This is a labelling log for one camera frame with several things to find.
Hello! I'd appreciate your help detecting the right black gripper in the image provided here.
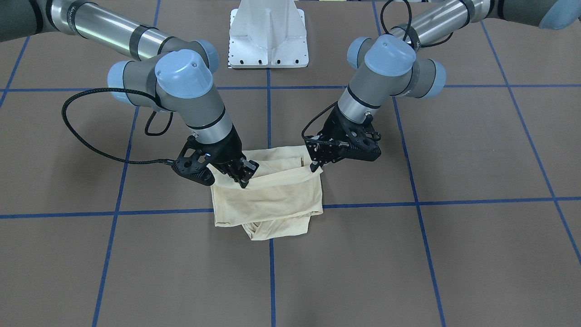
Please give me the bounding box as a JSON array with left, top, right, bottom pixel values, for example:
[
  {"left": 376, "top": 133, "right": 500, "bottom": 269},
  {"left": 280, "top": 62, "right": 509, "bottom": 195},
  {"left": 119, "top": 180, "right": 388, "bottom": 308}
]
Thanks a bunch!
[{"left": 172, "top": 127, "right": 260, "bottom": 189}]

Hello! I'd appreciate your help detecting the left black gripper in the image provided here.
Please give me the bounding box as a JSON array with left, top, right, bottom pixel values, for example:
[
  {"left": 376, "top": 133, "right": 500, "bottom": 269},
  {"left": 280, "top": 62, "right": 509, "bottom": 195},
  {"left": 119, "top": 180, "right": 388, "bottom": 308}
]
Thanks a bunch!
[{"left": 303, "top": 105, "right": 381, "bottom": 173}]

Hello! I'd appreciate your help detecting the cream long-sleeve printed shirt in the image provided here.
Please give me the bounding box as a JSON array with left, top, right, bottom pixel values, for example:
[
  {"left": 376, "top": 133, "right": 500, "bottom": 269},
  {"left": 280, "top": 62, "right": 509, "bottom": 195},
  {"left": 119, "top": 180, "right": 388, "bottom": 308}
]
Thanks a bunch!
[{"left": 210, "top": 145, "right": 323, "bottom": 241}]

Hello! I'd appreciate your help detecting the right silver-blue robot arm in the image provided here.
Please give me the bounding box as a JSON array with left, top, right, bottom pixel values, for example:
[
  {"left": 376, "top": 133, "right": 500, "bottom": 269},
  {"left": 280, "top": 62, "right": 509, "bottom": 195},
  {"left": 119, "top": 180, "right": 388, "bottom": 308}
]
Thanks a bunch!
[{"left": 1, "top": 0, "right": 259, "bottom": 188}]

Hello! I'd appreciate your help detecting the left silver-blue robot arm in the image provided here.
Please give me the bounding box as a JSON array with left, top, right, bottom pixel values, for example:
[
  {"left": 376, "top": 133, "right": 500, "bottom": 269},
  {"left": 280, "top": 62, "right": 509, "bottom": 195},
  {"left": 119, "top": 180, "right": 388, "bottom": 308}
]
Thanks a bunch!
[{"left": 303, "top": 0, "right": 581, "bottom": 172}]

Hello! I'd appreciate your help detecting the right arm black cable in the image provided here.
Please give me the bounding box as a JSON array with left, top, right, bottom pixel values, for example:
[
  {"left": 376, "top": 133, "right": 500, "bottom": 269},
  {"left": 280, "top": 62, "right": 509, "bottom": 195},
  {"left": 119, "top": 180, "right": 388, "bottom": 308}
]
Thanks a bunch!
[{"left": 61, "top": 88, "right": 178, "bottom": 165}]

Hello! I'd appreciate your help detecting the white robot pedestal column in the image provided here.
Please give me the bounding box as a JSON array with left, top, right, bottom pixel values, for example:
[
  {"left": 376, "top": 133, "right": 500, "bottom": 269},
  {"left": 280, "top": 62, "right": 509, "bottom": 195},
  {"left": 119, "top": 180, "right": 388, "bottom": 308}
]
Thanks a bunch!
[{"left": 228, "top": 0, "right": 310, "bottom": 69}]

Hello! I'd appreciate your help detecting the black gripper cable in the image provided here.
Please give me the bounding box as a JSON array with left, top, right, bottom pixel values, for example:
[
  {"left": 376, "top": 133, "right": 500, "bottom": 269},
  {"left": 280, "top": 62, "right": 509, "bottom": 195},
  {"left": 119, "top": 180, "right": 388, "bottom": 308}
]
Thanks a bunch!
[{"left": 301, "top": 0, "right": 454, "bottom": 139}]

